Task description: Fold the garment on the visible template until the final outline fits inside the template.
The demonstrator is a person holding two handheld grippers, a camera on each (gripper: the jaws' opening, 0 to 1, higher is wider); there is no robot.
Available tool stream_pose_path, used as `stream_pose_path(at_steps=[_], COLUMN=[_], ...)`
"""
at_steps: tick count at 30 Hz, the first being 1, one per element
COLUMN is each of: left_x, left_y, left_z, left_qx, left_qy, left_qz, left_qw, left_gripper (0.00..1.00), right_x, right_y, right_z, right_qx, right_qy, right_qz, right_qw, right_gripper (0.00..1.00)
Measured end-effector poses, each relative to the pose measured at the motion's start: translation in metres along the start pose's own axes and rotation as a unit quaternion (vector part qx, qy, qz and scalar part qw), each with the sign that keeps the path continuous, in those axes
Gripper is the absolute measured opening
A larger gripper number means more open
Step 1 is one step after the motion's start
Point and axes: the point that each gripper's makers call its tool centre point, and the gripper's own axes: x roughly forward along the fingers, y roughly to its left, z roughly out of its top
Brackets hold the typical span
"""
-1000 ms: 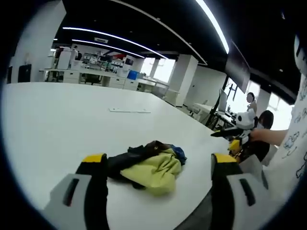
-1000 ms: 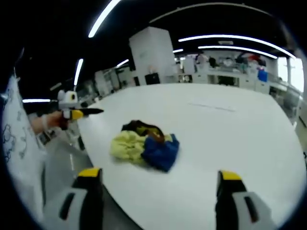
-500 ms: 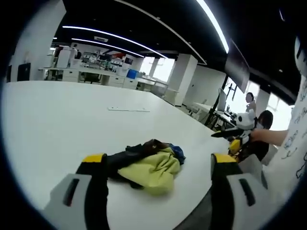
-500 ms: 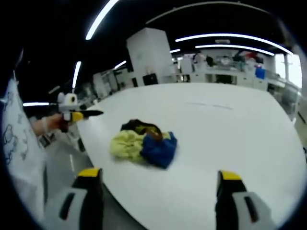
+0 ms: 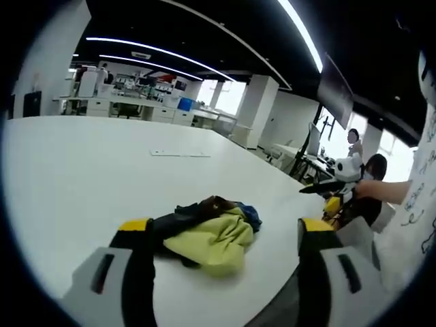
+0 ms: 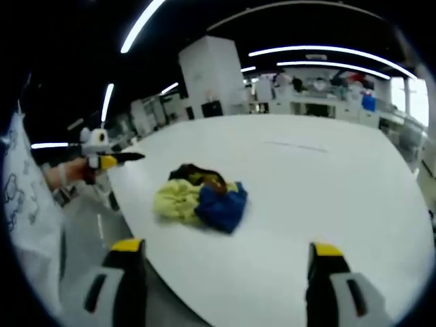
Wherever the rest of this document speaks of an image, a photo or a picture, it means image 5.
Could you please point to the long ceiling light strip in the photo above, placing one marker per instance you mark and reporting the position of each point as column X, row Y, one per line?
column 301, row 34
column 160, row 51
column 150, row 64

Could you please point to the desk monitor on stand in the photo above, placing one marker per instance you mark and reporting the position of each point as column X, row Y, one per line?
column 315, row 139

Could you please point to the blue storage box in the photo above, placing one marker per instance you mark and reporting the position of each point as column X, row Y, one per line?
column 186, row 103

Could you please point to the black office chair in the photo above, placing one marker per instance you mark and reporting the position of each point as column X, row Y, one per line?
column 128, row 110

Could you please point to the person's right hand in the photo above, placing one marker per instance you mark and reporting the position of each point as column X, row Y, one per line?
column 363, row 189

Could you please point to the row of white desks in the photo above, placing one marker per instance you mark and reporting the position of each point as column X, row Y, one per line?
column 143, row 109

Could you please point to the large dark wall screen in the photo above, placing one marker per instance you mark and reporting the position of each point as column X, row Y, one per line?
column 335, row 92

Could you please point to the white template sheet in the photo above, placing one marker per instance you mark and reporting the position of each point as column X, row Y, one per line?
column 180, row 153

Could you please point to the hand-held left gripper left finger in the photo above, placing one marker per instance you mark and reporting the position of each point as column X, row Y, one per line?
column 133, row 272

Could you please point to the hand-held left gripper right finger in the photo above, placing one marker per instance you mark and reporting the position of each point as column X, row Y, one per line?
column 316, row 272

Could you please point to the yellow and dark garment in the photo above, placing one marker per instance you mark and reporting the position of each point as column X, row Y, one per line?
column 218, row 242

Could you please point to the person's white printed shirt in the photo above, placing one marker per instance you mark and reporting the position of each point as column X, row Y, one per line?
column 415, row 218

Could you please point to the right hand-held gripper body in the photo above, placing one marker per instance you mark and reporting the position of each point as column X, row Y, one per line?
column 348, row 170

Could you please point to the ceiling air vent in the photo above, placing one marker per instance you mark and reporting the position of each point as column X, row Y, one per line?
column 140, row 54

